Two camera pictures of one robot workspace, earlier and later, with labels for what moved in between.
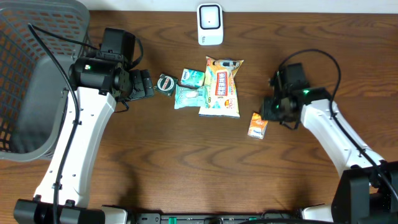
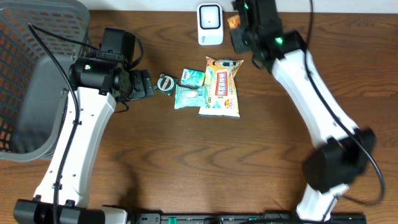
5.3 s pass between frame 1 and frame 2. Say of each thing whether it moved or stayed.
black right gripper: moved
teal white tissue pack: stayed
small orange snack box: moved
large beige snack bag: stayed
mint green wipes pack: stayed
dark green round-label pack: stayed
